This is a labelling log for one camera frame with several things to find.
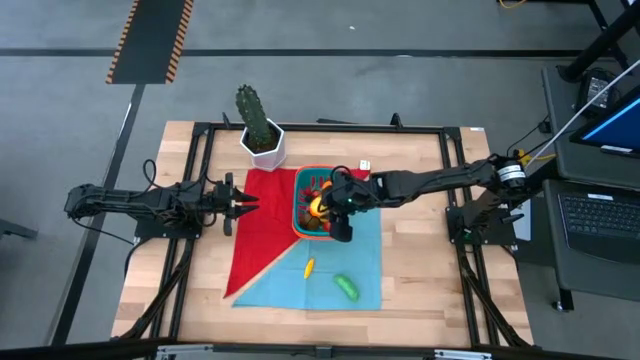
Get black hazard-striped floor mat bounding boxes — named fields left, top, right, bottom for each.
left=105, top=0, right=195, bottom=85

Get black stand post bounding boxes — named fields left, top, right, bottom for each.
left=557, top=0, right=640, bottom=84

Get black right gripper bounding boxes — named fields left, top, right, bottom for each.
left=323, top=169, right=381, bottom=244

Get grey laptop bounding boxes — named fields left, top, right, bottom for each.
left=542, top=178, right=640, bottom=266

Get black aluminium table frame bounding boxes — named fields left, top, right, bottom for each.
left=112, top=112, right=535, bottom=351

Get red cloth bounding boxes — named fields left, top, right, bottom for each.
left=223, top=168, right=371, bottom=299

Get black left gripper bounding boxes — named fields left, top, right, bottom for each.
left=213, top=172, right=260, bottom=237

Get teal basket orange handles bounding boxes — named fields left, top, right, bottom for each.
left=291, top=164, right=351, bottom=241

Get grey equipment cart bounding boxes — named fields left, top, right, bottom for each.
left=542, top=64, right=640, bottom=312

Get silver aluminium bracket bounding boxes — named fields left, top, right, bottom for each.
left=434, top=349, right=494, bottom=360
left=154, top=343, right=214, bottom=360

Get white cable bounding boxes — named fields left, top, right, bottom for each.
left=527, top=57, right=640, bottom=166

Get green toy cucumber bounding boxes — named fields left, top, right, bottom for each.
left=333, top=273, right=361, bottom=303

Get blue-screen monitor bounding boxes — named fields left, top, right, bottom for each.
left=569, top=84, right=640, bottom=160

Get black power box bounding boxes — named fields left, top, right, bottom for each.
left=574, top=68, right=621, bottom=119

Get tall green cactus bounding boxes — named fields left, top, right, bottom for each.
left=235, top=83, right=274, bottom=151

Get white angular planter pot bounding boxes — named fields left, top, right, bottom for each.
left=239, top=118, right=288, bottom=173

